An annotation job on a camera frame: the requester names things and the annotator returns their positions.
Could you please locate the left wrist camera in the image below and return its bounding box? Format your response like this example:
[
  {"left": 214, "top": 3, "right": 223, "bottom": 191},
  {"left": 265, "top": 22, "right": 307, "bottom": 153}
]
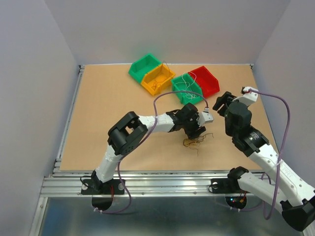
[{"left": 198, "top": 111, "right": 214, "bottom": 126}]

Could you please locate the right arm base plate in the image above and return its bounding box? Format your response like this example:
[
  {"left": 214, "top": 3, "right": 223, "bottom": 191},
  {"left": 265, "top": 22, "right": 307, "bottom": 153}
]
[{"left": 208, "top": 178, "right": 242, "bottom": 194}]

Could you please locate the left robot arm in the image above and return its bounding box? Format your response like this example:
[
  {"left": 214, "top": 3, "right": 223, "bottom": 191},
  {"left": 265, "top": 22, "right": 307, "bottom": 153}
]
[{"left": 91, "top": 103, "right": 214, "bottom": 194}]

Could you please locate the brown wire bundle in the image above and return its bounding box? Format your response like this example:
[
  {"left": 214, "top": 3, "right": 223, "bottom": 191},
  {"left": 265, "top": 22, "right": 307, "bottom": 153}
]
[{"left": 183, "top": 132, "right": 215, "bottom": 158}]

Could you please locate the white wire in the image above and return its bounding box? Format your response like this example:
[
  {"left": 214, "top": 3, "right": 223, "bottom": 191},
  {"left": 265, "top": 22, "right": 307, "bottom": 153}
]
[{"left": 176, "top": 72, "right": 199, "bottom": 101}]

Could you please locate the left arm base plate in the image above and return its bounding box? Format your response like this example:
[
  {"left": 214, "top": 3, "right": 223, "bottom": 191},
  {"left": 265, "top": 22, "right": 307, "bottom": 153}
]
[{"left": 81, "top": 178, "right": 125, "bottom": 195}]

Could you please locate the far green bin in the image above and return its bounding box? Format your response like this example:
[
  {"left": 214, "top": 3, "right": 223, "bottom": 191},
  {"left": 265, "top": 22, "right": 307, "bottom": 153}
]
[{"left": 128, "top": 54, "right": 162, "bottom": 84}]

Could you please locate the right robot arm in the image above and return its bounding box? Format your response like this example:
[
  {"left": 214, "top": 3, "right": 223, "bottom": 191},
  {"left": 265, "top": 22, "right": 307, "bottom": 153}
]
[{"left": 212, "top": 87, "right": 315, "bottom": 232}]

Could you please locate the near green bin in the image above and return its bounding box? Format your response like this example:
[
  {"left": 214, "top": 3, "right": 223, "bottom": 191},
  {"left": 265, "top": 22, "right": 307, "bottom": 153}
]
[{"left": 171, "top": 73, "right": 203, "bottom": 105}]

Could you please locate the red wire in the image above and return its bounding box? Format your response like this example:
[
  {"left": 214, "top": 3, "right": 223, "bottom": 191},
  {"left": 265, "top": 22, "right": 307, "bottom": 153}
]
[{"left": 151, "top": 61, "right": 173, "bottom": 90}]

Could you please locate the red bin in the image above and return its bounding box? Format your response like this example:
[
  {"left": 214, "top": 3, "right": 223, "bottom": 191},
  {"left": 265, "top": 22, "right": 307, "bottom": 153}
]
[{"left": 188, "top": 66, "right": 220, "bottom": 98}]

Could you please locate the yellow bin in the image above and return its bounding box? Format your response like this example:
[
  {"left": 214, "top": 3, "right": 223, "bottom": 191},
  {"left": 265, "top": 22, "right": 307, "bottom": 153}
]
[{"left": 141, "top": 63, "right": 175, "bottom": 96}]

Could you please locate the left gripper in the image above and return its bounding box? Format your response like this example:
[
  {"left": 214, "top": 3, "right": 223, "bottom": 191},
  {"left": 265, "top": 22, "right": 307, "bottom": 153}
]
[{"left": 182, "top": 113, "right": 205, "bottom": 140}]

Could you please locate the green bin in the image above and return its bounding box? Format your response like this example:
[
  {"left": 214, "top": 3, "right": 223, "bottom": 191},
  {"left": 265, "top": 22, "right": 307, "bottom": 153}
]
[
  {"left": 128, "top": 54, "right": 162, "bottom": 84},
  {"left": 171, "top": 73, "right": 203, "bottom": 105}
]

